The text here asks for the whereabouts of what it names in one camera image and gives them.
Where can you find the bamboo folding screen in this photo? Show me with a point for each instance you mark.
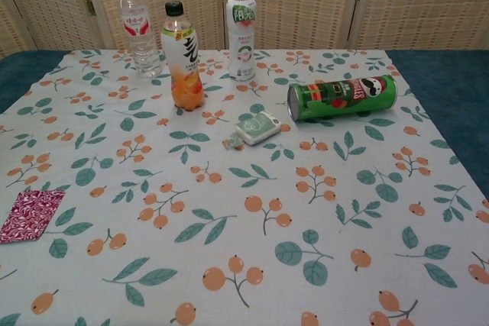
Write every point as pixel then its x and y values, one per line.
pixel 305 1

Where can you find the clear water bottle white cap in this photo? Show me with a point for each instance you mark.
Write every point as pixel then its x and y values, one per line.
pixel 143 43

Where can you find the small candy wrapper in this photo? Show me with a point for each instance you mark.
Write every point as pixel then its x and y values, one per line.
pixel 233 143

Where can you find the floral printed tablecloth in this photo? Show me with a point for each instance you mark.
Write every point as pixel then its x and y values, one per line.
pixel 244 207

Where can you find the orange drink bottle black cap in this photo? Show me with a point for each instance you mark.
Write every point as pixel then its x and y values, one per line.
pixel 185 70

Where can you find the green Pringles can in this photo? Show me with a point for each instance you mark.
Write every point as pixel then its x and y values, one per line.
pixel 344 99

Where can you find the red patterned envelope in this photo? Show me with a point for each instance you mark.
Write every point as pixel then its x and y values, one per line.
pixel 32 217

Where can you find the green white small box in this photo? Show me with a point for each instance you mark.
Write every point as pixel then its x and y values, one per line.
pixel 256 127

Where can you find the white drink bottle yellow cap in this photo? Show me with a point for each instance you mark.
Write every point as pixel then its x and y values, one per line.
pixel 241 39

